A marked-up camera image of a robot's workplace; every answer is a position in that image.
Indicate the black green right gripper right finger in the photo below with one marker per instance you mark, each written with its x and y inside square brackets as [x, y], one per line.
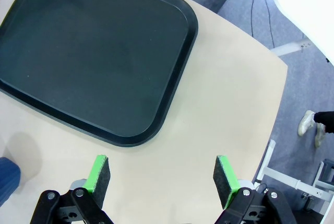
[223, 182]

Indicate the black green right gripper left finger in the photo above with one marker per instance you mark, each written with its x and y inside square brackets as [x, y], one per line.
[100, 179]

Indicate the blue cup yellow inside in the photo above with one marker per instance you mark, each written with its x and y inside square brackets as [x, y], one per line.
[9, 179]

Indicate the white sneaker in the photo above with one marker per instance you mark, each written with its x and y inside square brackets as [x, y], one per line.
[305, 123]
[320, 135]

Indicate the grey metal floor stand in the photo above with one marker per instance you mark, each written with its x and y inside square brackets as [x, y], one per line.
[326, 170]

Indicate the black trouser leg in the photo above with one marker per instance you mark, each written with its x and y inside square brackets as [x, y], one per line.
[324, 118]

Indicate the black plastic serving tray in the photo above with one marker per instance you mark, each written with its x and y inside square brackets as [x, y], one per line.
[91, 51]

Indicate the white table foot bar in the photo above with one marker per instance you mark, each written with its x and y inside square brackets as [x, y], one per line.
[292, 47]

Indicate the white table with curved edge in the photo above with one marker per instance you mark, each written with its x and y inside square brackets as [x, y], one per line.
[308, 4]

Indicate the white table frame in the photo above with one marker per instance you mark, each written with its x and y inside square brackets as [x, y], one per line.
[284, 179]

